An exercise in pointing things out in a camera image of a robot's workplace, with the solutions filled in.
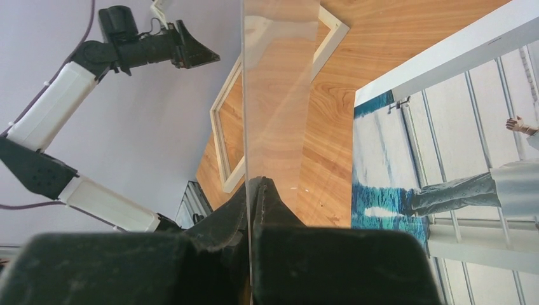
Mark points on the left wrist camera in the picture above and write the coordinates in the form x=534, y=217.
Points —
x=158, y=8

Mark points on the large printed photo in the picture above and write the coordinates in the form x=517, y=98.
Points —
x=445, y=148

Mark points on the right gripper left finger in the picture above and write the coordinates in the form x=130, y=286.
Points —
x=206, y=264

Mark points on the light wooden picture frame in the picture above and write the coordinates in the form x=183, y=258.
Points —
x=226, y=115

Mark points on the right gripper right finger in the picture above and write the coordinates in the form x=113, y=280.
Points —
x=296, y=264

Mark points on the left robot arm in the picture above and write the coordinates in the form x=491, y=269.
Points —
x=24, y=144

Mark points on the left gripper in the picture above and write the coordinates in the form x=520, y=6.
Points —
x=131, y=48

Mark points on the clear acrylic sheet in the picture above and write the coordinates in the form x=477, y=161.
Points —
x=278, y=46

